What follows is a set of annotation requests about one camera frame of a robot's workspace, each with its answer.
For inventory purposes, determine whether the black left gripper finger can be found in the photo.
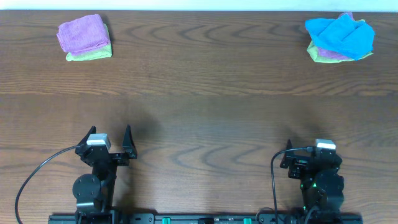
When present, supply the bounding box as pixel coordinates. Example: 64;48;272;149
122;124;136;153
78;126;96;146

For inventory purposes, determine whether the blue microfibre cloth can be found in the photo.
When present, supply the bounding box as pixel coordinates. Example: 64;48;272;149
304;13;376;61

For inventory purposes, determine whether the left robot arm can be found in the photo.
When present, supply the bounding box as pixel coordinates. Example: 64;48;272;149
72;125;137;223

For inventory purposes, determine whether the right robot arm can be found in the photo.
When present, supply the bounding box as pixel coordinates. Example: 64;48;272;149
280;139;344;223

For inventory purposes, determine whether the folded green cloth left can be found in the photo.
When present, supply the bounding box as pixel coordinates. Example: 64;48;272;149
66;42;113;62

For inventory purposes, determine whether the crumpled purple cloth right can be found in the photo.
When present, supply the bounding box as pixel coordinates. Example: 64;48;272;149
318;12;354;60

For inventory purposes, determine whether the crumpled green cloth right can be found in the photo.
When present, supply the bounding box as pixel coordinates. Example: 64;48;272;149
306;19;374;64

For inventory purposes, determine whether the folded purple cloth left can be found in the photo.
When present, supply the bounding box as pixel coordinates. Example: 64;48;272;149
57;14;111;55

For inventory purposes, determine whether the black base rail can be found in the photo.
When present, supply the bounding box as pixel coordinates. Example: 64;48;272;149
47;212;364;224

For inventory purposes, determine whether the left black cable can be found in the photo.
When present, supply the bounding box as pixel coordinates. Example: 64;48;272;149
14;145;81;224

